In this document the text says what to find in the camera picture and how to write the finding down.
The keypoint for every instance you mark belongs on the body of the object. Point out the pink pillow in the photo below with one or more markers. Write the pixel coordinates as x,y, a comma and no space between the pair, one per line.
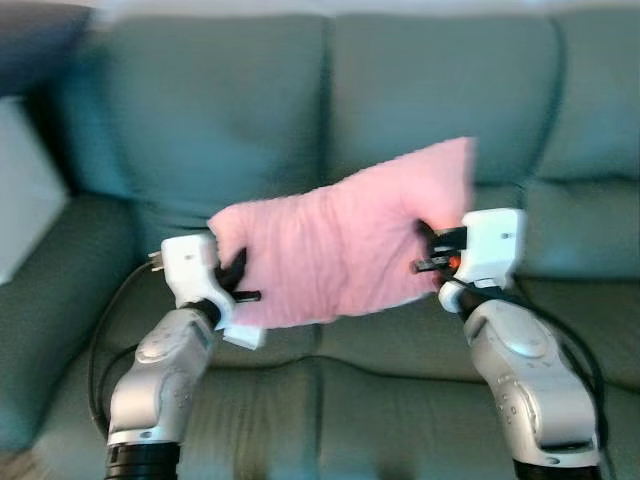
340,250

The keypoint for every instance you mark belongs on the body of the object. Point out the green sofa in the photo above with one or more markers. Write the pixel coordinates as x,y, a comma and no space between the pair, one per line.
400,90

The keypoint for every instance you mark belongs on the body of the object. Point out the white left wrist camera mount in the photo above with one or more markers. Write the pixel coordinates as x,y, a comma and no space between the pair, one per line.
188,265

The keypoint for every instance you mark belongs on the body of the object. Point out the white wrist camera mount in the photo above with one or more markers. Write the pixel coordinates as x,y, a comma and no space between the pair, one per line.
495,245
188,265

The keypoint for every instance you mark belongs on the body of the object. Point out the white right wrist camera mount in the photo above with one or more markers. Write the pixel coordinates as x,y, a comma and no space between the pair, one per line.
495,245

